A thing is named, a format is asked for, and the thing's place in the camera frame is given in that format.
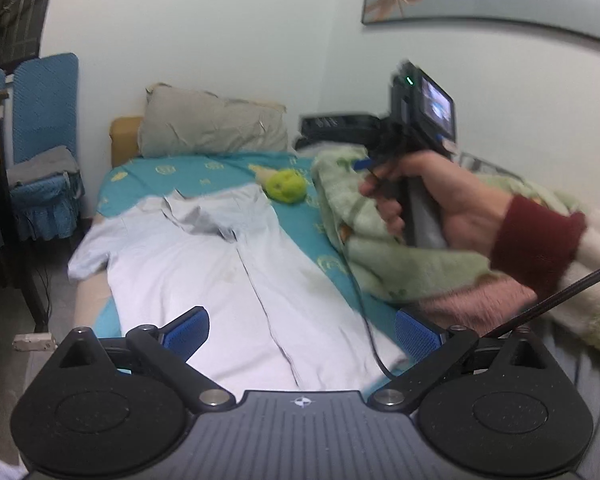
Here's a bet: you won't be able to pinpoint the grey pillow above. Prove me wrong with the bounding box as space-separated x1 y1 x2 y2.
137 82 298 158

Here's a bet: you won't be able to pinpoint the green plush toy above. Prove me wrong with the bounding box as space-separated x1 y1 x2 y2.
255 164 309 206

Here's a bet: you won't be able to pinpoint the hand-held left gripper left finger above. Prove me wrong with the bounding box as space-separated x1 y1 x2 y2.
55 306 237 413

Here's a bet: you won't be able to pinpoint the person's right forearm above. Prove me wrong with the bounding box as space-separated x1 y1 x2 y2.
489 194 600 311

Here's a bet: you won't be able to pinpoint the person's right hand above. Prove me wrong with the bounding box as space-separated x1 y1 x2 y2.
358 152 513 262

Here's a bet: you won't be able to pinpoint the light blue shirt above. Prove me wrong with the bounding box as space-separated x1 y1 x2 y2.
67 182 411 392

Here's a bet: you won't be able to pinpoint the black cable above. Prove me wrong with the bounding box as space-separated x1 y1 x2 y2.
352 167 398 382

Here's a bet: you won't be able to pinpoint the thin black rod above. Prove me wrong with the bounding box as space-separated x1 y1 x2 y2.
480 257 600 341

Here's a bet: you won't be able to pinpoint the teal patterned bed sheet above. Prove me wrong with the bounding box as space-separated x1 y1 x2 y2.
95 151 408 356

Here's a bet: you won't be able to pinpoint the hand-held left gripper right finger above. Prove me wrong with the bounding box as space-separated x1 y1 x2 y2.
367 309 551 413

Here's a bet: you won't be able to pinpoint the green fleece blanket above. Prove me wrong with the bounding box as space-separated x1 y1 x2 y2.
310 142 600 361

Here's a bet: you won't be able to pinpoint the brown cardboard box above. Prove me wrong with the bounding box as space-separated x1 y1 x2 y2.
110 116 146 168

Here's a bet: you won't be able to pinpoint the pink fleece cloth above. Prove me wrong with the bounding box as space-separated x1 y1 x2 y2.
415 277 553 335

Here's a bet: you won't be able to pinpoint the white power strip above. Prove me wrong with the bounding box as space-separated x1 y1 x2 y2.
12 332 57 354

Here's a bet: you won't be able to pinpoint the grey folded clothes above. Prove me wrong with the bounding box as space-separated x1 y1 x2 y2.
7 145 83 190

